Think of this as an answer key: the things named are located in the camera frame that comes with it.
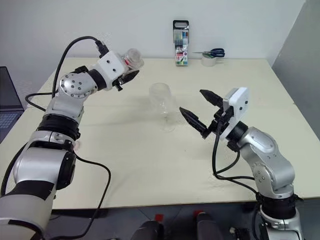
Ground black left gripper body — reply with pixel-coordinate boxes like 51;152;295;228
114;74;129;92

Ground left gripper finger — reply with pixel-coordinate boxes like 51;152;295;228
123;70;141;85

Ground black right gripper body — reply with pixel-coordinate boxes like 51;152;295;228
201;104;234;140

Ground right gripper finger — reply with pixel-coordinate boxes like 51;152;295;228
178;106;208;134
199;88;224;108

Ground clear plastic drink bottle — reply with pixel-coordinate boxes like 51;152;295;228
121;48;146;74

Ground clear wine glass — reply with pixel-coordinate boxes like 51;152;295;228
148;82;177;133

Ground white tape roll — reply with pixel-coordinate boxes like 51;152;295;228
201;52;217;68

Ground marker pen set box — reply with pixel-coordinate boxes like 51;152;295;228
172;19;190;68

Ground dark rounded shape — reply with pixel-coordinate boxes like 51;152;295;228
132;213;165;240
194;211;221;240

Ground dark grey laptop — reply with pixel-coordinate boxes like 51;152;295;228
0;66;26;145

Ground small black block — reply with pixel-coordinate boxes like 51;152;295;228
229;226;253;240

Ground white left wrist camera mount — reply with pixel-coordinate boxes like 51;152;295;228
95;51;126;91

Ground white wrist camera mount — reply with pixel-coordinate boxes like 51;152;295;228
222;86;250;140
95;51;126;91

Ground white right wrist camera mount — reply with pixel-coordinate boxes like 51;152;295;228
222;86;250;140

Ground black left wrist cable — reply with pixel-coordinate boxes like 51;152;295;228
24;36;108;112

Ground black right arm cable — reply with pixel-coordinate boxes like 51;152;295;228
211;119;260;198

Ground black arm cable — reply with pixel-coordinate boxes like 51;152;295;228
211;119;260;198
74;153;112;237
0;156;22;198

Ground blue handled scissors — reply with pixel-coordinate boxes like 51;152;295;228
191;47;226;59

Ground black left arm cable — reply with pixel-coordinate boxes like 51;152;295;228
0;156;22;198
74;153;112;237

